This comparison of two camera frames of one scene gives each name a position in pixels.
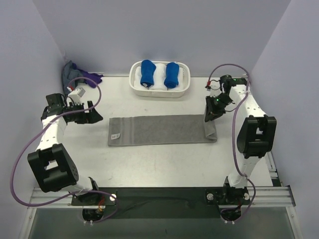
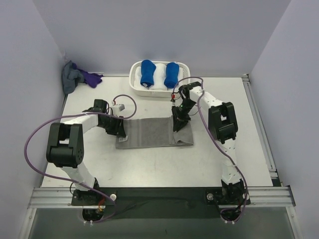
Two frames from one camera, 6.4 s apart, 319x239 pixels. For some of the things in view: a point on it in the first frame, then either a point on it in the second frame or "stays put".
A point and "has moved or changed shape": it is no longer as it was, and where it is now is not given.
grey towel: [160, 130] has moved or changed shape
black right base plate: [227, 196] stays put
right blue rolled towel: [172, 78] stays put
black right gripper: [212, 108] → [181, 118]
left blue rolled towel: [147, 74] stays put
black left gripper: [86, 113] → [119, 126]
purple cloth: [96, 77] stays put
